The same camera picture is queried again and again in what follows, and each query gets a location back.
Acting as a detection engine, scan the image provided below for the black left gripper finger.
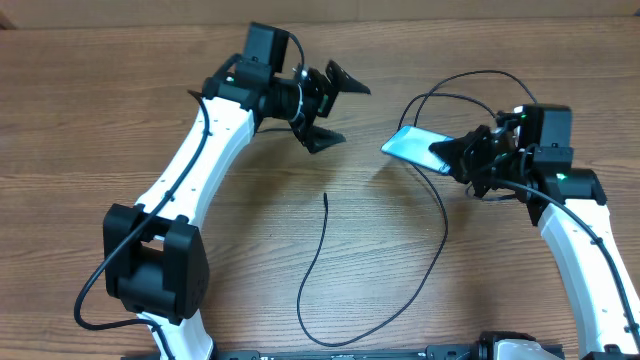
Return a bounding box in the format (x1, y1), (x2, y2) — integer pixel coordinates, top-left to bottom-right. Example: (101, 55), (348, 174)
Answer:
(301, 126), (346, 154)
(325, 60), (371, 95)

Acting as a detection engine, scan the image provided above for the black Samsung Galaxy smartphone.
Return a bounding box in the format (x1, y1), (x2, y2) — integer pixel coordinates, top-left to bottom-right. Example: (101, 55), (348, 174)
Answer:
(381, 126), (452, 175)

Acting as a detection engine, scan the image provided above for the black USB charging cable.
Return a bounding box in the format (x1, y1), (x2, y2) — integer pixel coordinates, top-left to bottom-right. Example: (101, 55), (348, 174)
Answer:
(296, 70), (539, 348)

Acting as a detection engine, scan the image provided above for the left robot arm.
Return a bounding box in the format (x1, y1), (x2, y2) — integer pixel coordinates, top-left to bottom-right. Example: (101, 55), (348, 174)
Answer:
(102, 23), (371, 359)

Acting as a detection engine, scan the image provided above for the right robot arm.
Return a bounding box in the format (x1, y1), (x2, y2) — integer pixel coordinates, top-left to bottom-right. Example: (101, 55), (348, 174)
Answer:
(429, 104), (639, 359)

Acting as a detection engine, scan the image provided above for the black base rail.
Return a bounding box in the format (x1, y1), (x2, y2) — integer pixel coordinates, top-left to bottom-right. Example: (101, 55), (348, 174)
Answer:
(119, 343), (566, 360)

